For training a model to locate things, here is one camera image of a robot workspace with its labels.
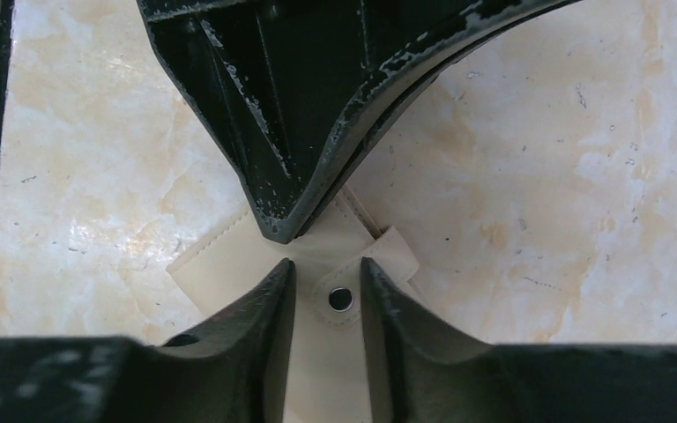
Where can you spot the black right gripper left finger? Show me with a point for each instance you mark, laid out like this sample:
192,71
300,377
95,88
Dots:
231,367

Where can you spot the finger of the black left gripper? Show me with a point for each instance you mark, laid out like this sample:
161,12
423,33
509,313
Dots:
297,93

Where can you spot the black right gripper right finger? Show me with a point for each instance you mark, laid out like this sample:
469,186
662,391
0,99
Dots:
422,369

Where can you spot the beige card holder wallet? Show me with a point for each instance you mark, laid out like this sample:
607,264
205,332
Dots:
327,377

